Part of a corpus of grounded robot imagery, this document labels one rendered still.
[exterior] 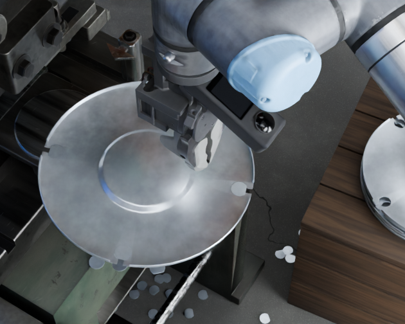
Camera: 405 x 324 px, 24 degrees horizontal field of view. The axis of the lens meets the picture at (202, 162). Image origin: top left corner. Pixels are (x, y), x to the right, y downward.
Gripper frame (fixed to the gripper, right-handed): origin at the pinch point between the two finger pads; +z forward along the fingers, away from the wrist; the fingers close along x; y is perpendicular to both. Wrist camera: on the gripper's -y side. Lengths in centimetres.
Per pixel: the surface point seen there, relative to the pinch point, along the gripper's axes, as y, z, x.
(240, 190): -2.7, 9.7, -4.4
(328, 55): 23, 87, -93
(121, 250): 5.1, 9.4, 11.7
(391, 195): -15, 49, -40
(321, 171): 7, 87, -61
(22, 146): 25.7, 9.0, 6.2
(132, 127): 14.9, 8.9, -4.5
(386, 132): -7, 49, -52
